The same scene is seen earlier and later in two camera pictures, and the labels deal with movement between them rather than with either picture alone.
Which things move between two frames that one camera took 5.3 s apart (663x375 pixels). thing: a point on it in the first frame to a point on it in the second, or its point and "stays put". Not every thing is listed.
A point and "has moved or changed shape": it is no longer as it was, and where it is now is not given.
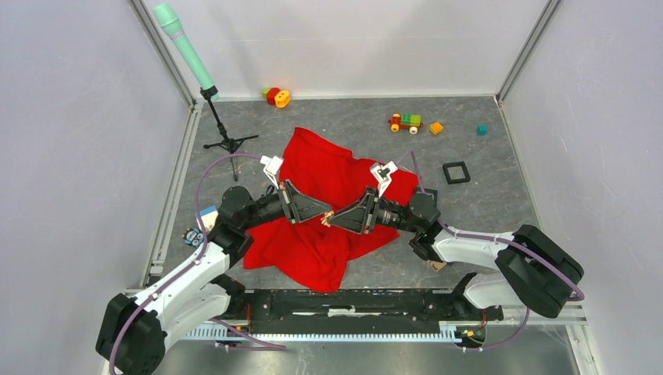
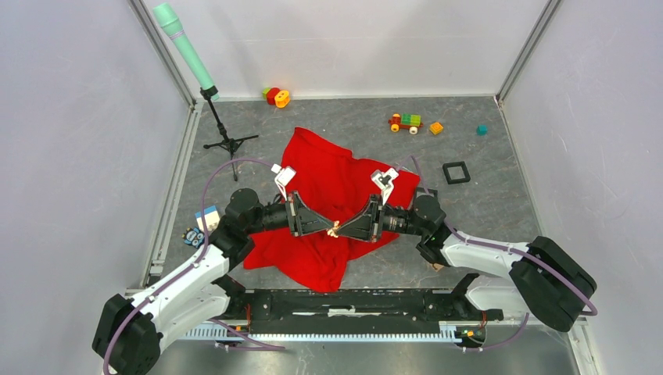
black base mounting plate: x=373 y=305 stays put
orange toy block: x=282 y=98 stays put
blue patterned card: x=193 y=236 stays put
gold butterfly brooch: x=325 y=219 has moved or changed shape
